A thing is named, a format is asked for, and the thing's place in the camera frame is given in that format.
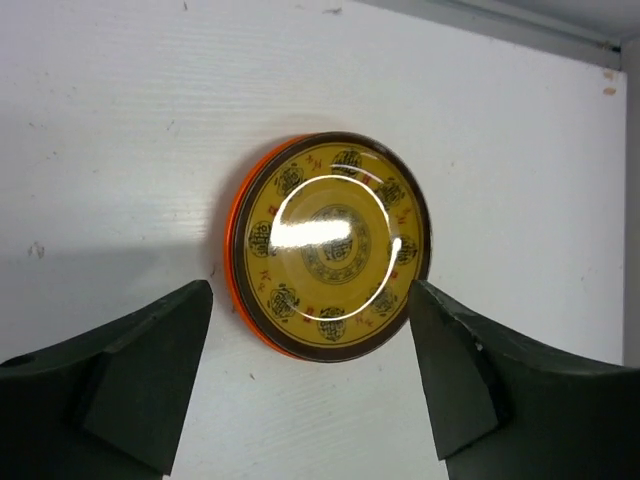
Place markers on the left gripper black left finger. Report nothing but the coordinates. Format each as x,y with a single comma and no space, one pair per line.
109,403

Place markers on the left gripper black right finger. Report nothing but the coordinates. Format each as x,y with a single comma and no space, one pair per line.
505,406

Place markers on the yellow patterned plate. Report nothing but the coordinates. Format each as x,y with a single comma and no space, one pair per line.
324,238

